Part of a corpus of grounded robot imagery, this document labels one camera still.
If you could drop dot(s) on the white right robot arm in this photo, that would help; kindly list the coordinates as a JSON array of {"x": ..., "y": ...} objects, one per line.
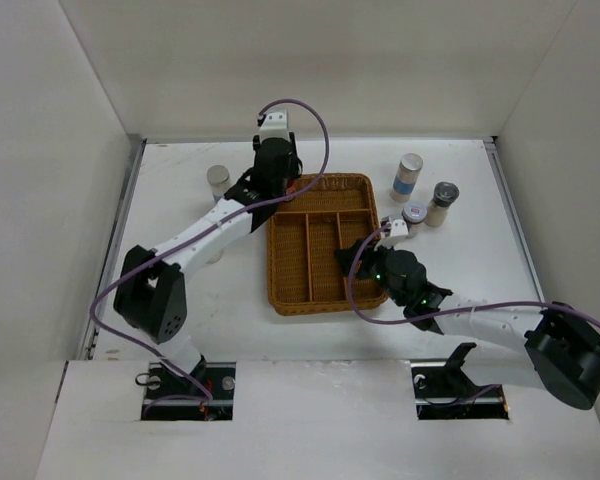
[{"x": 546, "y": 346}]

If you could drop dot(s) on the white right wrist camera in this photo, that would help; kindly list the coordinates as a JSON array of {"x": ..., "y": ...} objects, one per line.
[{"x": 395, "y": 231}]

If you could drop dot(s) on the silver lid blue label bottle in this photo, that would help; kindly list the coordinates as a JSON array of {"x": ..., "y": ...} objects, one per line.
[{"x": 406, "y": 177}]

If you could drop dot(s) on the metal table edge rail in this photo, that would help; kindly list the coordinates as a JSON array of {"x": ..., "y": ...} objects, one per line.
[{"x": 137, "y": 147}]

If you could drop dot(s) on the grey lid salt grinder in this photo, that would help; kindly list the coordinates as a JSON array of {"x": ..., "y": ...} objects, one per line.
[{"x": 444, "y": 195}]

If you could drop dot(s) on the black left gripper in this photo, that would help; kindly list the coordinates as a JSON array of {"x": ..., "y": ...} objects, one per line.
[{"x": 293, "y": 168}]

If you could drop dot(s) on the silver lid white spice bottle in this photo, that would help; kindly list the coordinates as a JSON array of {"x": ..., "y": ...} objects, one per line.
[{"x": 219, "y": 180}]

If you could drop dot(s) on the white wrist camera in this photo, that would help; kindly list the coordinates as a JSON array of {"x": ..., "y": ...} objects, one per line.
[
  {"x": 395, "y": 231},
  {"x": 274, "y": 124}
]

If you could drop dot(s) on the small jar red label right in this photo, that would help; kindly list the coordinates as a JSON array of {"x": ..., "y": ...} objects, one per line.
[{"x": 414, "y": 213}]

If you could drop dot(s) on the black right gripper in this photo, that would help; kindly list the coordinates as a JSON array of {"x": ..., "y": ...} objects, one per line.
[{"x": 367, "y": 256}]

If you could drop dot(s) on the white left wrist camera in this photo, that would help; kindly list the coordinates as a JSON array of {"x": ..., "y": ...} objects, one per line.
[{"x": 274, "y": 124}]

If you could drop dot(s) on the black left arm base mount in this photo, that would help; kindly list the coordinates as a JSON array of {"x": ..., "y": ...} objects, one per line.
[{"x": 170, "y": 397}]

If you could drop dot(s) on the brown wicker divided basket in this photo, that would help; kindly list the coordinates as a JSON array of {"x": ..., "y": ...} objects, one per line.
[{"x": 303, "y": 275}]

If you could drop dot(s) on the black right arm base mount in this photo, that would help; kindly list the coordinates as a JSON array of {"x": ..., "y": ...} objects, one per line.
[{"x": 444, "y": 392}]

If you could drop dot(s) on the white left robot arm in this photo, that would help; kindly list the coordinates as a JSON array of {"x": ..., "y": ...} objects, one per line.
[{"x": 154, "y": 301}]

